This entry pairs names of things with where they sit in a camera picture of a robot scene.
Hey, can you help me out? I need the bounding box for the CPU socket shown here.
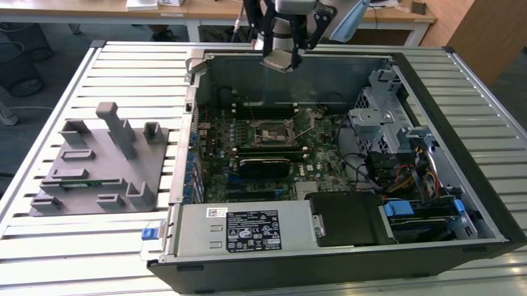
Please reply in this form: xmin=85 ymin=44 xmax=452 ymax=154
xmin=252 ymin=118 xmax=297 ymax=147

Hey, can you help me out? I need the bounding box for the black open PC case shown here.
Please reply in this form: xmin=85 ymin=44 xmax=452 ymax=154
xmin=138 ymin=46 xmax=527 ymax=295

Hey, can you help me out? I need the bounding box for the silver chipset heatsink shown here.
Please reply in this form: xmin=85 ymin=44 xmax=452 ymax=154
xmin=293 ymin=181 xmax=321 ymax=197

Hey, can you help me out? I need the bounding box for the hard disk in blue carrier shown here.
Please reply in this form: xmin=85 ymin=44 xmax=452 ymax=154
xmin=380 ymin=199 xmax=453 ymax=244

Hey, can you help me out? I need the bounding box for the wooden desk white frame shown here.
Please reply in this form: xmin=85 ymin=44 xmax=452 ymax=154
xmin=0 ymin=0 xmax=437 ymax=47

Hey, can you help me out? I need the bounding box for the yellow red wire bundle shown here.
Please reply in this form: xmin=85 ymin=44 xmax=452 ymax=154
xmin=380 ymin=163 xmax=437 ymax=200

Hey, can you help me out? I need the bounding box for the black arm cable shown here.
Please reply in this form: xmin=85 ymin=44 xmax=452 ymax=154
xmin=230 ymin=0 xmax=252 ymax=43

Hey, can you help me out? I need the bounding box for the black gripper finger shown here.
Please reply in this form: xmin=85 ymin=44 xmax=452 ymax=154
xmin=289 ymin=7 xmax=334 ymax=73
xmin=261 ymin=0 xmax=276 ymax=59

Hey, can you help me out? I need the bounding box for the silver power supply unit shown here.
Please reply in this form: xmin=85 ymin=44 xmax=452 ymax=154
xmin=162 ymin=202 xmax=326 ymax=258

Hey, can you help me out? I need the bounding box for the silver CPU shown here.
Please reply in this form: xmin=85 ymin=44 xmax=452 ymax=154
xmin=258 ymin=49 xmax=296 ymax=73

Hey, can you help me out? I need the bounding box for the wooden cabinet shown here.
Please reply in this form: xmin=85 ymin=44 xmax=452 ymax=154
xmin=419 ymin=0 xmax=527 ymax=86

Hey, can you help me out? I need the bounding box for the green motherboard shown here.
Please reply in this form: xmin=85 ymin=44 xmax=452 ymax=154
xmin=186 ymin=104 xmax=381 ymax=205

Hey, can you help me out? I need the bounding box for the black waste bin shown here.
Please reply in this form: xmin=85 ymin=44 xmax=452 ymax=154
xmin=0 ymin=23 xmax=54 ymax=97

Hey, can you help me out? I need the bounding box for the black cable in case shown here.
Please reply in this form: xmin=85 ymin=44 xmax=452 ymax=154
xmin=333 ymin=113 xmax=381 ymax=194

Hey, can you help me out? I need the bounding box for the grey parts rack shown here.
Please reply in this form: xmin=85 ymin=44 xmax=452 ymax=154
xmin=29 ymin=101 xmax=172 ymax=218

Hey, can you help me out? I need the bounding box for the white furniture foot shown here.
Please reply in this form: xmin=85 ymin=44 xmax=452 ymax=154
xmin=0 ymin=101 xmax=20 ymax=126

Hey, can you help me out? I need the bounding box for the silver drive cage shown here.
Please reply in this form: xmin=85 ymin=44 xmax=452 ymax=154
xmin=347 ymin=69 xmax=440 ymax=155

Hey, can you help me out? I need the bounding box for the black RAM slot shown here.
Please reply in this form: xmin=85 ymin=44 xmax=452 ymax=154
xmin=230 ymin=102 xmax=300 ymax=112

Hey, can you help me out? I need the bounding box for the black plastic shroud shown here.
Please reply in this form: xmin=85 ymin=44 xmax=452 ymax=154
xmin=308 ymin=191 xmax=399 ymax=248

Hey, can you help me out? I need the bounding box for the black expansion slot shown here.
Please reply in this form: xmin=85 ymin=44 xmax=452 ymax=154
xmin=225 ymin=190 xmax=289 ymax=200

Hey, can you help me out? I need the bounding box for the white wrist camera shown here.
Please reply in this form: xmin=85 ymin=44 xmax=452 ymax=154
xmin=273 ymin=0 xmax=317 ymax=15

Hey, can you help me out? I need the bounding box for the green RAM stick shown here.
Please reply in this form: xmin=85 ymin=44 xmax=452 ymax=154
xmin=60 ymin=181 xmax=124 ymax=188

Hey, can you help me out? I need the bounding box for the blue drive clip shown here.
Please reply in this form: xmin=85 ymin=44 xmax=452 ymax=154
xmin=451 ymin=199 xmax=467 ymax=222

